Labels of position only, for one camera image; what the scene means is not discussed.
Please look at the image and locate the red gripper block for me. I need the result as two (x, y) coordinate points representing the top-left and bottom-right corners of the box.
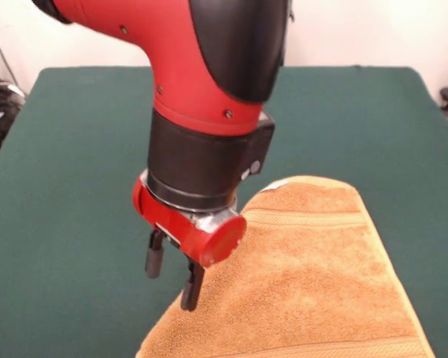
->
(131, 169), (247, 313)

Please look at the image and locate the tan terry towel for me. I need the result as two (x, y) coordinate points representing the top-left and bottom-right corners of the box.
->
(134, 175), (436, 358)

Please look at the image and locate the dark green table cloth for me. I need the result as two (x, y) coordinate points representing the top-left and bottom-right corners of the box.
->
(0, 66), (448, 358)

